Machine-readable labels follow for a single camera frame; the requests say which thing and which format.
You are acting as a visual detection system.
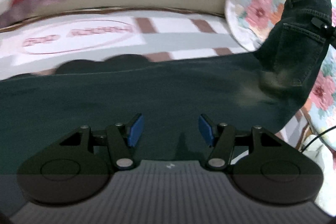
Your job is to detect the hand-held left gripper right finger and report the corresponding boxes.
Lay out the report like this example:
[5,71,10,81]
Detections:
[198,113,284,170]

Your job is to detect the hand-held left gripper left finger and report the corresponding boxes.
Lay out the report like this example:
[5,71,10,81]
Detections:
[59,113,145,170]

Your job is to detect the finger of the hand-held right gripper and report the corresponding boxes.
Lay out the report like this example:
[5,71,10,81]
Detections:
[310,17,336,39]

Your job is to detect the dark denim jeans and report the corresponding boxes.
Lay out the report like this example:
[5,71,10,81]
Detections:
[0,0,332,174]

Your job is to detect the floral pillow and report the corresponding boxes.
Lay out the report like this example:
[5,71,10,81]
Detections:
[225,0,336,151]

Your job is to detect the checkered bed mat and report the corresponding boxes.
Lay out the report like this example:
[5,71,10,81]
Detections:
[0,10,315,159]

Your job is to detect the black cable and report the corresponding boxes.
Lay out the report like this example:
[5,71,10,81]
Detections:
[301,126,336,153]

